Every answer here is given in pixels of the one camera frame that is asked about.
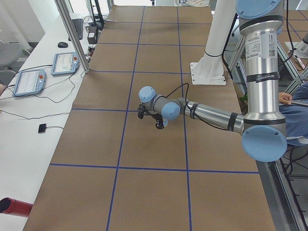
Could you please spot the near teach pendant tablet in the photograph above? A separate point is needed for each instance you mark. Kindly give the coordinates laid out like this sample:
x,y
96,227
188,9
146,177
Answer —
x,y
29,82

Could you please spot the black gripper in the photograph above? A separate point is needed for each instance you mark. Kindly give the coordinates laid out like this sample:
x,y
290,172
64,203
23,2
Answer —
x,y
157,119

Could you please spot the red cylinder bottle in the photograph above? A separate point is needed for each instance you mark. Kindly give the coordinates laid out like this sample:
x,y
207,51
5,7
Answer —
x,y
15,207

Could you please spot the black computer box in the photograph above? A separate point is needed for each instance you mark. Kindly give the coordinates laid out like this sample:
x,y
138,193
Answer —
x,y
92,35

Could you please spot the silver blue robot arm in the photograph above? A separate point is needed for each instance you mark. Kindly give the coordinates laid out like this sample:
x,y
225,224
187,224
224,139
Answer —
x,y
262,127

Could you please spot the aluminium frame post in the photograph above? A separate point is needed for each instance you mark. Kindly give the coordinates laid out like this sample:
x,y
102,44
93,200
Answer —
x,y
65,16

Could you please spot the white camera pole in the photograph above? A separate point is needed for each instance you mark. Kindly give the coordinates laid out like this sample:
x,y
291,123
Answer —
x,y
221,24

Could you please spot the black computer mouse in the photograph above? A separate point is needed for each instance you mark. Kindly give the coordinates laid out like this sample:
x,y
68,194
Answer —
x,y
62,45

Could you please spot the far teach pendant tablet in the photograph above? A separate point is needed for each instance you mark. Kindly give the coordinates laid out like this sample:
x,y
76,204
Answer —
x,y
65,63

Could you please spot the black keyboard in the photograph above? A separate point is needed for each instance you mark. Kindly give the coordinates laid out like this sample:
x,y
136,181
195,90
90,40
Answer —
x,y
78,25

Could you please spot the small electronics board with wires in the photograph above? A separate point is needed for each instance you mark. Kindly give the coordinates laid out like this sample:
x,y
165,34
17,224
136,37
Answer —
x,y
90,52

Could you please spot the seated person in blue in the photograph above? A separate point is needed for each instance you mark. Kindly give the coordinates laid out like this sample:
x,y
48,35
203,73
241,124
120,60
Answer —
x,y
296,116

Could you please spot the small black square device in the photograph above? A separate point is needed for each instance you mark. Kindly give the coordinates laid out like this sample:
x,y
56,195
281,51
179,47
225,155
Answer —
x,y
42,128

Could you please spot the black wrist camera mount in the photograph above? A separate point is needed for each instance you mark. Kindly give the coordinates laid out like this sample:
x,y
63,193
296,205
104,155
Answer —
x,y
142,111

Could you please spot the teach pendant tablet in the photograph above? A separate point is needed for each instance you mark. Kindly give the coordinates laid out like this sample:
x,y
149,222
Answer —
x,y
29,82
65,63

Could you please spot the white camera pole base plate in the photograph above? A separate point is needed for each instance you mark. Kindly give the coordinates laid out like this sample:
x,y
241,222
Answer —
x,y
203,73

